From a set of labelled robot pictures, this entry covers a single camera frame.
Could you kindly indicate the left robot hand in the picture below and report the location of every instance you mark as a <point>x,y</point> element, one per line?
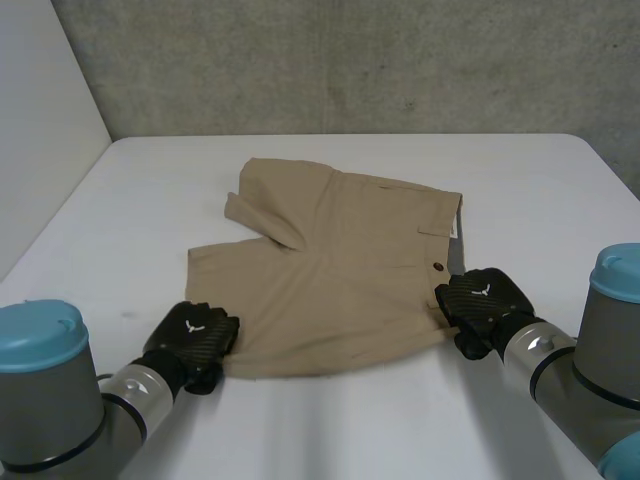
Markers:
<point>192,332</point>

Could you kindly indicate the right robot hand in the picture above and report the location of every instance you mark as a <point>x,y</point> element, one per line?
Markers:
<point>477,300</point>

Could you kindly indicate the beige shorts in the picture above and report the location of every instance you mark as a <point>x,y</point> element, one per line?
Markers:
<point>325,280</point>

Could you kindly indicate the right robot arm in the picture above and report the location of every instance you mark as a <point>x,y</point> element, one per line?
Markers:
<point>585,350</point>

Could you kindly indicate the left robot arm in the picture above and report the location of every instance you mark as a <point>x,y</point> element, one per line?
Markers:
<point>65,395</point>

